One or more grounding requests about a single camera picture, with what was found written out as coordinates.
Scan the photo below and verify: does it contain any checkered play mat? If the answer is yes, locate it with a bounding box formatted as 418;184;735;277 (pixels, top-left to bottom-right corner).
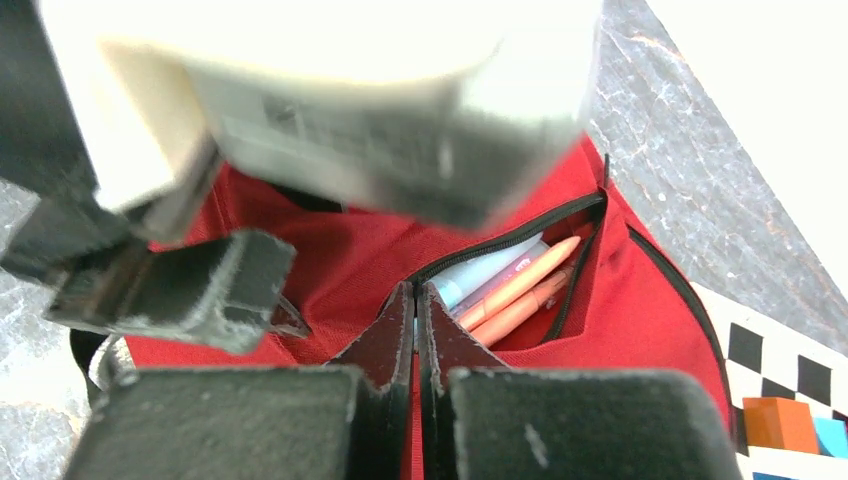
693;283;847;479

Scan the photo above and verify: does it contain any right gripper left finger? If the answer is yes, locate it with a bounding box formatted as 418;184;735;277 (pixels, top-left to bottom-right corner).
64;282;414;479

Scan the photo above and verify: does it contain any brown toy block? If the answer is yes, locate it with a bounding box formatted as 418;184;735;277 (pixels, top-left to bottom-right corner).
743;397;820;454

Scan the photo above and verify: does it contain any orange pencil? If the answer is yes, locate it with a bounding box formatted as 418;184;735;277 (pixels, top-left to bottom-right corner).
458;236;581;331
471;266;574;347

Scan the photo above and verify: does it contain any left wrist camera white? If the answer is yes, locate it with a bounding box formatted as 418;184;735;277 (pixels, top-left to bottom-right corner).
35;1;603;242

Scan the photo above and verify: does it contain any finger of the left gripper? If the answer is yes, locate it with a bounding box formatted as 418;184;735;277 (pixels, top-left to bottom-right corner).
45;230;296;354

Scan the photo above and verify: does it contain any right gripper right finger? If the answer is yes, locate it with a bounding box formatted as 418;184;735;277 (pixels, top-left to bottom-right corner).
416;287;741;479

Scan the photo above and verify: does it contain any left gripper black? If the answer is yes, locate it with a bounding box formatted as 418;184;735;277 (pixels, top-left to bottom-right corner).
1;1;130;284

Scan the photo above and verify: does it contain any red backpack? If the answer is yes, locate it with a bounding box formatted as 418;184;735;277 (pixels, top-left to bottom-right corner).
69;132;737;480

